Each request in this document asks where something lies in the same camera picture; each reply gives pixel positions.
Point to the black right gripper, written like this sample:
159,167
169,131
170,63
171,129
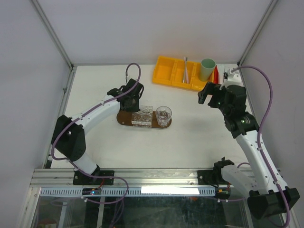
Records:
212,89

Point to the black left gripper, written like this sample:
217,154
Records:
137,108

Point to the brown oval wooden tray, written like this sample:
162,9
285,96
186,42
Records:
124,118

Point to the clear acrylic toothbrush holder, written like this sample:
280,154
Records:
143,118

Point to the green plastic cup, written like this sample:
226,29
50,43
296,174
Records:
206,68

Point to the clear plastic cup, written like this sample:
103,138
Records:
163,115

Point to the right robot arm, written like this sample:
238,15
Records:
268,194

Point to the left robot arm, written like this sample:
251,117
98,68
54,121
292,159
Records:
69,133

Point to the pink toothbrush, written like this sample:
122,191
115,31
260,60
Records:
185,75

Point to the yellow bin right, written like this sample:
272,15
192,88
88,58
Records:
195,83

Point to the yellow bin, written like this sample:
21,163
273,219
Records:
195,83
162,73
178,72

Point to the red plastic bin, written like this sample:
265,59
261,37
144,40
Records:
215,75

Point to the yellow bin middle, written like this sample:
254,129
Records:
178,72

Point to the yellow bin left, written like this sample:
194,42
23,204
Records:
162,73

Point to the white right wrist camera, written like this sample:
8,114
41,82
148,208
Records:
233,77

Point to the right aluminium corner post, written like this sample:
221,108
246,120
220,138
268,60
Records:
267,14

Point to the aluminium corner post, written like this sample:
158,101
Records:
267,14
50,30

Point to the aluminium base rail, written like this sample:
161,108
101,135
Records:
191,177

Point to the white slotted cable duct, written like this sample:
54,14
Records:
146,191

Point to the left aluminium corner post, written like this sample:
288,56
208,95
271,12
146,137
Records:
50,30

